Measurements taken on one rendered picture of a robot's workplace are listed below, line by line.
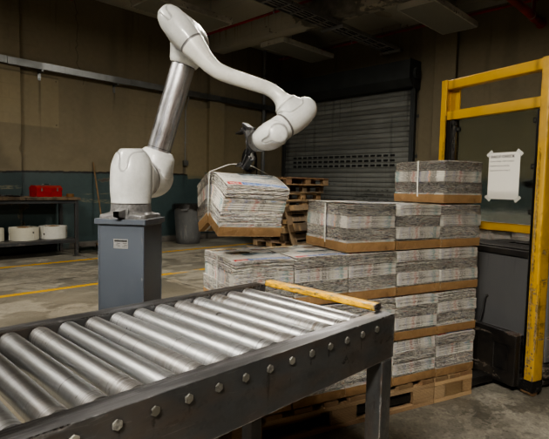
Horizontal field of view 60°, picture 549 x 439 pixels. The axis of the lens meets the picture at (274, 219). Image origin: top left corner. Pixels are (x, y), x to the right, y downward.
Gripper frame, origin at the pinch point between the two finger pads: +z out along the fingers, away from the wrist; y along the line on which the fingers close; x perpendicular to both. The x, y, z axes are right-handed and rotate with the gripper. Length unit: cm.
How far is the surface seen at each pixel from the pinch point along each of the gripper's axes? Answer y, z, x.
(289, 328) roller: 59, -96, -24
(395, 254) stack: 49, -11, 79
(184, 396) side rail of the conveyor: 63, -119, -56
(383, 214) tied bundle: 29, -15, 69
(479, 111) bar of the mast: -35, 9, 160
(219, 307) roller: 57, -71, -33
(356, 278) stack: 59, -13, 54
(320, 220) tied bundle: 32, 9, 47
